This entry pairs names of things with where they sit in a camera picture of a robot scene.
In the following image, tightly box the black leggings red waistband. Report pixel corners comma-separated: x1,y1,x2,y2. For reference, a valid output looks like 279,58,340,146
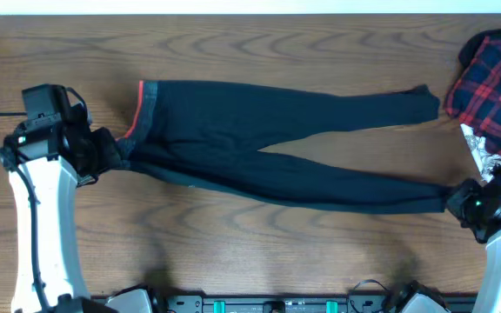
117,80,449,214

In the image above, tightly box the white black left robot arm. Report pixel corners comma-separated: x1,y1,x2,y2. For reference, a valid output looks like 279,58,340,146
5,117,152,312

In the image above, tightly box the white patterned cloth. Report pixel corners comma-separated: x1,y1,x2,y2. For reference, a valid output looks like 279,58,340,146
460,123,501,183

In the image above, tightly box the red navy plaid garment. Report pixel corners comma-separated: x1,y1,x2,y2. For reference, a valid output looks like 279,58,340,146
444,29,501,156

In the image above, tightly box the black mounting rail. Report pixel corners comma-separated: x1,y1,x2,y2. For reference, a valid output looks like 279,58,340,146
150,291,385,313

